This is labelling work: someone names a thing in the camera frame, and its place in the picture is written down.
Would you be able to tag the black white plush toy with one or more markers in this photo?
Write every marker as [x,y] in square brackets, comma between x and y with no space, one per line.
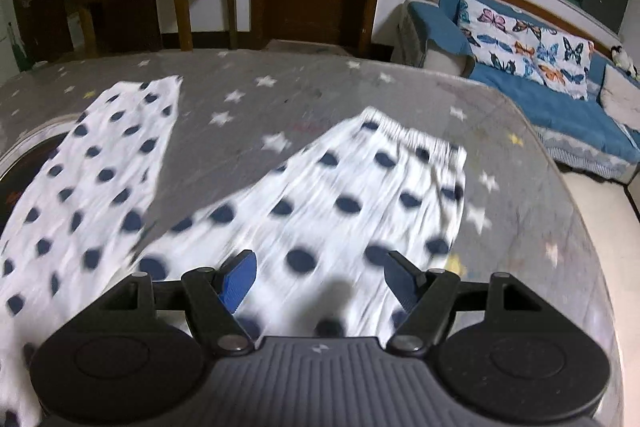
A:
[624,59]

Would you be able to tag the white navy polka dot pants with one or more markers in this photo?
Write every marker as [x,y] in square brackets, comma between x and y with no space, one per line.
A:
[310,207]

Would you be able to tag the round black induction hob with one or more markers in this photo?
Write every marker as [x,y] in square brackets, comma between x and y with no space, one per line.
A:
[20,187]

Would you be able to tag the butterfly print pillow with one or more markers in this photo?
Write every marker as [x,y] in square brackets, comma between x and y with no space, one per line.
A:
[500,37]
[565,62]

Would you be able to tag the beige cushion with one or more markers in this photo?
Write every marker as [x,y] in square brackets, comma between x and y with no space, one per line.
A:
[622,97]

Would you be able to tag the grey star print tablecloth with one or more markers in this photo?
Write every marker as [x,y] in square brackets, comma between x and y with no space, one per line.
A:
[300,97]

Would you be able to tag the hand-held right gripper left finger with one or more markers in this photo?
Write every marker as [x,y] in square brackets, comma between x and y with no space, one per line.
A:
[240,278]

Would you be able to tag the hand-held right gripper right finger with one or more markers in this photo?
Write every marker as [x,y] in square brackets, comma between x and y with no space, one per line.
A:
[400,283]

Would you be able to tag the blue fabric sofa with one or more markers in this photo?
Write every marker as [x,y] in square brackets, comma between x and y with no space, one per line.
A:
[565,117]

